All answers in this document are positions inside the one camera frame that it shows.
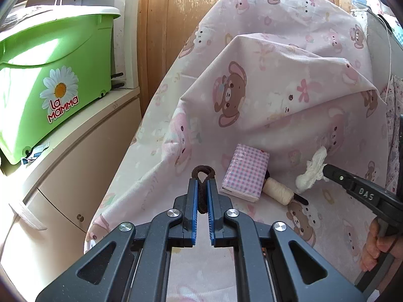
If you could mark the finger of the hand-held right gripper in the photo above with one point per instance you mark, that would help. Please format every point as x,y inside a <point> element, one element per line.
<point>338,177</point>

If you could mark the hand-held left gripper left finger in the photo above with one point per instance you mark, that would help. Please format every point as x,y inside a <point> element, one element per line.
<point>193,214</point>

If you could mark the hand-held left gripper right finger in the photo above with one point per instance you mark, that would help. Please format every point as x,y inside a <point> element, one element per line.
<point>211,214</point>

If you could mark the white tissue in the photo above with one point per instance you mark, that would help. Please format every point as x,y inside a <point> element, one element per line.
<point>310,176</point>

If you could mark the cream thread spool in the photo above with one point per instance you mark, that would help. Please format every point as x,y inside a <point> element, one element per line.
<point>301,199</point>
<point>277,190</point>

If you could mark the pink checked tissue pack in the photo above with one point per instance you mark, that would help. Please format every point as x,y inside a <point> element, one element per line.
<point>245,173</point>

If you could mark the person's right hand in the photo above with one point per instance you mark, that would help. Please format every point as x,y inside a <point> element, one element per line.
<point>371,245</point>

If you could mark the pink patterned cloth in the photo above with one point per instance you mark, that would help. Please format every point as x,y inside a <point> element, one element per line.
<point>395,116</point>

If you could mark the white shelf cabinet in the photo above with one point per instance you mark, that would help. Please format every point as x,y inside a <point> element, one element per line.
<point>78,163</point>

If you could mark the pink bear print sheet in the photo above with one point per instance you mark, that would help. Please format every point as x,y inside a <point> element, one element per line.
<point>252,53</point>

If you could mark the wooden door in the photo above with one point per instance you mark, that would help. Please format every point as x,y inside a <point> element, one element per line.
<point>163,22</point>

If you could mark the green plastic storage box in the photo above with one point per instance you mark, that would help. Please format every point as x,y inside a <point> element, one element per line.
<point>63,69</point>

